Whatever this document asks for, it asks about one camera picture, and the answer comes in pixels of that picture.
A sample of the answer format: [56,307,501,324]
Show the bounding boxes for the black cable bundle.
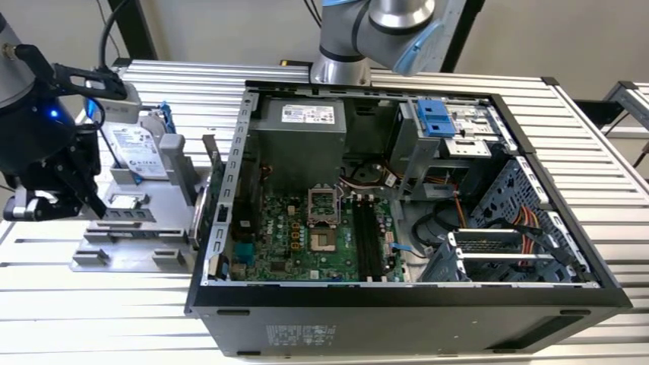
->
[410,211,457,254]

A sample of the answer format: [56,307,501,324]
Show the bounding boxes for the grey parts rack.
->
[68,132,224,275]

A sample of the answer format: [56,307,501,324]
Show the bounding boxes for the metal socket cover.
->
[307,182,339,225]

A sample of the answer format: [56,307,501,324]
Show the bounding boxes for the black open PC case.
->
[182,78,634,358]

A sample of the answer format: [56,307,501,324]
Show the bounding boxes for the black RAM slot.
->
[353,195,366,282]
[365,195,382,282]

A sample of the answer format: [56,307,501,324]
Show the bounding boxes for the aluminium side table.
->
[601,80,649,140]

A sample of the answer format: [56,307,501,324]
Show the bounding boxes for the perforated metal disk bay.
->
[418,227,563,283]

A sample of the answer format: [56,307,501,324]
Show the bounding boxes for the green motherboard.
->
[225,189,409,283]

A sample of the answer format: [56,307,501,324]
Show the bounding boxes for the grey power supply unit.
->
[249,97,349,191]

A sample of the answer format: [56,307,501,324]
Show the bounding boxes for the grey metal drive cage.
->
[387,97,515,201]

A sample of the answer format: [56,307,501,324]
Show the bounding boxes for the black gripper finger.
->
[74,125,102,187]
[2,151,109,223]

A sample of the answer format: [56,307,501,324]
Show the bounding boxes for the RAM slot with white clips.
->
[358,195,374,282]
[371,195,389,282]

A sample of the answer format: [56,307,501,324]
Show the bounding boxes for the black frame post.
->
[108,0,158,62]
[438,0,486,74]

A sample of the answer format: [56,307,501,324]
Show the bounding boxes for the CPU socket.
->
[307,224,341,255]

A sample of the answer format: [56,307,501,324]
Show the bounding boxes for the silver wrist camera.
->
[85,78,142,123]

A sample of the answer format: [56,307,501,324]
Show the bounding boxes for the black camera cable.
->
[98,0,133,73]

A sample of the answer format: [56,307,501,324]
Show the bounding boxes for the blue plastic drive latch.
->
[414,97,453,138]

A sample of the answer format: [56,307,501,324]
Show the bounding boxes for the hard disk in blue carrier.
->
[82,99,176,186]

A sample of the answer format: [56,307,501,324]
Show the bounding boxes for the graphics card with metal bracket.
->
[188,133,226,250]

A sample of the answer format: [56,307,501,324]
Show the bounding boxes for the blue VGA port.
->
[233,243,256,266]

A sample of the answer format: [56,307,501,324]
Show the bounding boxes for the orange yellow power wires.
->
[511,206,543,267]

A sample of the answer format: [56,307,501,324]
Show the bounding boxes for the orange data cable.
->
[451,192,469,231]

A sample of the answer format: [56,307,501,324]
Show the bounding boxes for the black case fan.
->
[237,150,265,202]

